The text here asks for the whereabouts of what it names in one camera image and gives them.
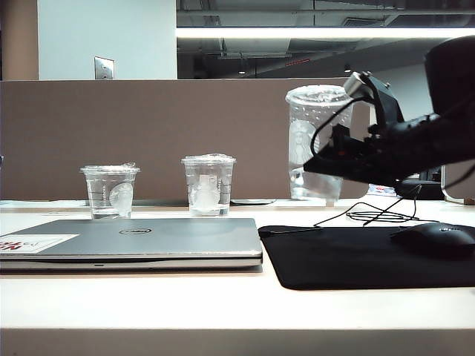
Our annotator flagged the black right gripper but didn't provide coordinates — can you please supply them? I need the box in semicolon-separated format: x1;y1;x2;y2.
303;113;448;184

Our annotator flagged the tall clear plastic cup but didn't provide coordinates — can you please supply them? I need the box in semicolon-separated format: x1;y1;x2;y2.
284;84;354;204

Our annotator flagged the short clear plastic cup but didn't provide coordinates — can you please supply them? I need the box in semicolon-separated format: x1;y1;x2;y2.
79;162;141;220
180;153;237;217

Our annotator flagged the grey Dell laptop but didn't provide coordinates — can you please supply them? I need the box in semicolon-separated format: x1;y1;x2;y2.
0;217;263;274

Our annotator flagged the colourful printed paper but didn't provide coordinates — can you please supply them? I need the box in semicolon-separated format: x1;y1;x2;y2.
369;183;398;196

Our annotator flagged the black round pouch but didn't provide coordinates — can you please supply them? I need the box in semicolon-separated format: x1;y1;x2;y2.
393;177;445;200

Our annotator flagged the black mouse pad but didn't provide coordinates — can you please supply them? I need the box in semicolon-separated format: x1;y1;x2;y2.
257;224;475;291

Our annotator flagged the brown desk partition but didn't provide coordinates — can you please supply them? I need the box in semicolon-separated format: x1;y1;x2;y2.
441;161;475;205
0;77;372;201

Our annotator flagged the black computer mouse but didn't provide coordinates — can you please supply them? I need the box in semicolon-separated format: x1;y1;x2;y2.
389;222;475;248

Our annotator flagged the white ceiling light strip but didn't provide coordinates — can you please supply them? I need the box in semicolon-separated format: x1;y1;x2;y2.
176;27;475;39

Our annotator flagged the white and red sticker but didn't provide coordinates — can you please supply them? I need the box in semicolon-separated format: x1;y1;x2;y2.
0;233;79;254

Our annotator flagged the black camera cable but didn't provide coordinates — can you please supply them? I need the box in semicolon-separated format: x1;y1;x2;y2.
310;96;363;159

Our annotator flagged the silver camera on black mount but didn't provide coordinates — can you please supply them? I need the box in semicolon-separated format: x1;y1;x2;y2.
343;70;405;129

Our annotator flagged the black mouse cable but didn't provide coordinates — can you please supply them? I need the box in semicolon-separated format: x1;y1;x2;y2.
313;184;424;229

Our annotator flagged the metal wall plate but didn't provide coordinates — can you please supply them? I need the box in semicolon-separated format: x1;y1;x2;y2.
94;56;115;80

